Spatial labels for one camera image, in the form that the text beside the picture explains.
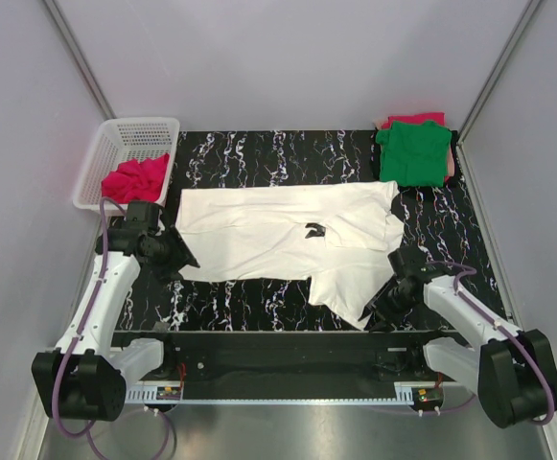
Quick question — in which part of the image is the white plastic basket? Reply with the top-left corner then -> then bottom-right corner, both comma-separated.
73,117 -> 180,213

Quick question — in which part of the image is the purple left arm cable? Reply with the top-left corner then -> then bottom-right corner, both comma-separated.
50,195 -> 178,460

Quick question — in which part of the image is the folded red t-shirt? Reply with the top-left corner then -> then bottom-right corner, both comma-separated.
376,112 -> 445,130

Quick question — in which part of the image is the folded green t-shirt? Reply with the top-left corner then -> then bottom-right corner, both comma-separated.
375,121 -> 453,187

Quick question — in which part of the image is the left controller board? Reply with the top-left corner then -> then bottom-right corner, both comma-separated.
156,386 -> 181,401

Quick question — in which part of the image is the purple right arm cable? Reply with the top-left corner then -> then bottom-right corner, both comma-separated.
368,261 -> 557,426

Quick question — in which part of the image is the crumpled pink t-shirt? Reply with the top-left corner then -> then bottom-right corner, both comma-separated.
101,154 -> 169,204

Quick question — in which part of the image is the aluminium rail frame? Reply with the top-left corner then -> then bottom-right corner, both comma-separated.
16,344 -> 557,460

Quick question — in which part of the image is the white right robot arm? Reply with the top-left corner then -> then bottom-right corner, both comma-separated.
368,246 -> 557,428

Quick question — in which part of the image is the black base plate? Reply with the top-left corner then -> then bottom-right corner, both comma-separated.
112,331 -> 443,404

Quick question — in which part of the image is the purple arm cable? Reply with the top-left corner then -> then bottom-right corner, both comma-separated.
368,261 -> 557,426
50,195 -> 178,460

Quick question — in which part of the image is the controller board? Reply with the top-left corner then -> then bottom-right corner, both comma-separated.
414,387 -> 444,405
156,386 -> 181,401

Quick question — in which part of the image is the folded peach t-shirt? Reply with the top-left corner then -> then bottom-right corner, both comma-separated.
445,144 -> 456,182

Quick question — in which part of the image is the white printed t-shirt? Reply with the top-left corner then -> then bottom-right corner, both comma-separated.
175,181 -> 405,330

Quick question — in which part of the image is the right controller board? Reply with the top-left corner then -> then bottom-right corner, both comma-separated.
414,387 -> 444,405

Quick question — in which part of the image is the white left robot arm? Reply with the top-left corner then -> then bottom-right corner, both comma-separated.
31,197 -> 198,422

